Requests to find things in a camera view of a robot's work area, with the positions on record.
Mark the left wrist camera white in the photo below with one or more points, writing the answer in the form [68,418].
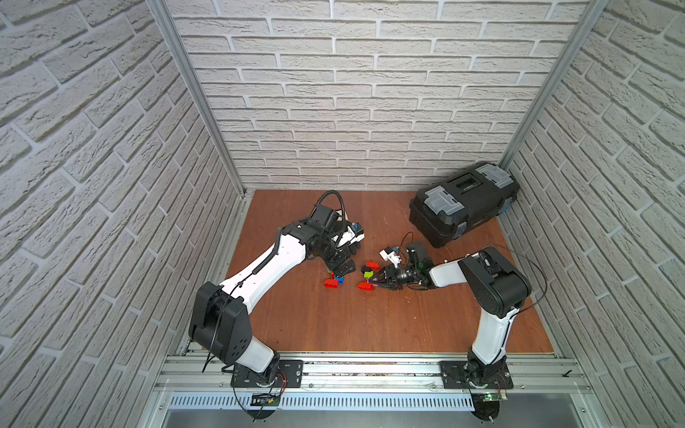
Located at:
[353,234]

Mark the black plastic toolbox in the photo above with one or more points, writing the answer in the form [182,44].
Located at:
[445,211]

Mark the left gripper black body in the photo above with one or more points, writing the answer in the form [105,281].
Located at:
[339,260]

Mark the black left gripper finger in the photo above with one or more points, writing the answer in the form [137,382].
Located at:
[349,266]
[338,272]

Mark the aluminium rail frame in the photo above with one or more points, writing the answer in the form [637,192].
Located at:
[373,381]

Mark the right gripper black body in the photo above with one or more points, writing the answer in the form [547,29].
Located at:
[403,275]

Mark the red round lego piece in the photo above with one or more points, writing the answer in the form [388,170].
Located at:
[371,266]

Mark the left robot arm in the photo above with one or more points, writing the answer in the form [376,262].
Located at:
[220,320]

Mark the red curved lego brick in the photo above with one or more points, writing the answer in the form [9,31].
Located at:
[331,283]
[366,286]

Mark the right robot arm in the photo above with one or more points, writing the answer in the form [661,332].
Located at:
[499,287]

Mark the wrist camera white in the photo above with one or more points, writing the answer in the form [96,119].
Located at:
[392,255]
[353,234]

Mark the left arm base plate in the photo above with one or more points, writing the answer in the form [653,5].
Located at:
[266,373]

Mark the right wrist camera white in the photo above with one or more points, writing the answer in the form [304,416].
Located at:
[392,255]

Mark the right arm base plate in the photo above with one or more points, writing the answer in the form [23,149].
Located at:
[472,374]

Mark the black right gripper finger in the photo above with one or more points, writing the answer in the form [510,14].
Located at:
[383,285]
[384,274]

